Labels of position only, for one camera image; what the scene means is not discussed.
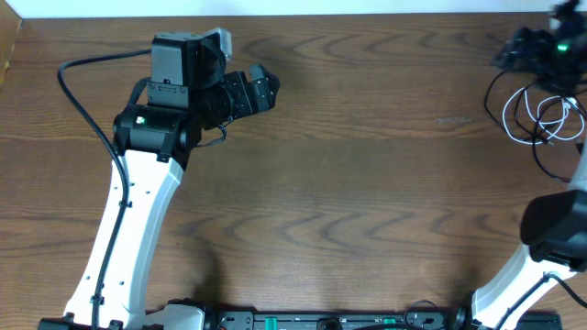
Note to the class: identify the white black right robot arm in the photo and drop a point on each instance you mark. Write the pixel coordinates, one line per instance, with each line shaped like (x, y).
(553, 228)

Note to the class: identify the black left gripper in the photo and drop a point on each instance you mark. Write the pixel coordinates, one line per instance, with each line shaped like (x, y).
(259, 92)

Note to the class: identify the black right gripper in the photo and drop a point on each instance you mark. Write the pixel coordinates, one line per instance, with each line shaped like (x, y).
(535, 39)

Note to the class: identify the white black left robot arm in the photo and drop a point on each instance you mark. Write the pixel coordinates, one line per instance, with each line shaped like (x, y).
(188, 91)

